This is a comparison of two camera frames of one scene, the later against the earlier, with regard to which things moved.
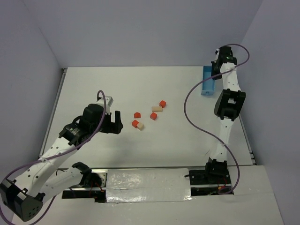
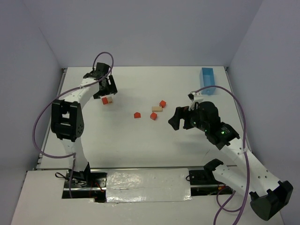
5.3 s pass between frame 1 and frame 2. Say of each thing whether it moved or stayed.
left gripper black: moved
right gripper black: moved
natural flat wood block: stayed
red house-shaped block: stayed
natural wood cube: moved
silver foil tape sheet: stayed
